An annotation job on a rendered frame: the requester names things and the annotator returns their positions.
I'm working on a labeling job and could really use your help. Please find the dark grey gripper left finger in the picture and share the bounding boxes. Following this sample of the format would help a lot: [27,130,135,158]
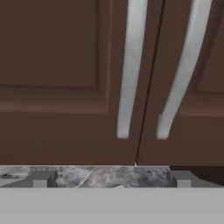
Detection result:
[11,171,59,188]

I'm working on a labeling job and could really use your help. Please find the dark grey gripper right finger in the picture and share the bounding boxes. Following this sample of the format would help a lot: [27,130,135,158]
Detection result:
[168,170,217,188]

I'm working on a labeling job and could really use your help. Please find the brown cabinet door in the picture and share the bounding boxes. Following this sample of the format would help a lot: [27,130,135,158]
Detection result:
[0,0,166,166]
[136,0,224,168]

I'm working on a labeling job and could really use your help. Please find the silver cabinet door handle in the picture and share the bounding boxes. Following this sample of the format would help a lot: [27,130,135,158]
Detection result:
[116,0,149,140]
[156,0,214,140]

